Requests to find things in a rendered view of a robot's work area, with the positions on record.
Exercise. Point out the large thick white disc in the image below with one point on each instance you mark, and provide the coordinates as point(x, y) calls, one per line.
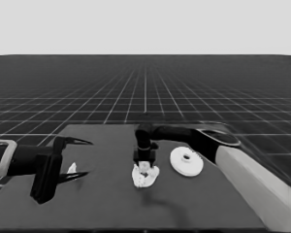
point(179, 161)

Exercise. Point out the white round carrier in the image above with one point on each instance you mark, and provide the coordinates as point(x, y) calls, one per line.
point(148, 183)

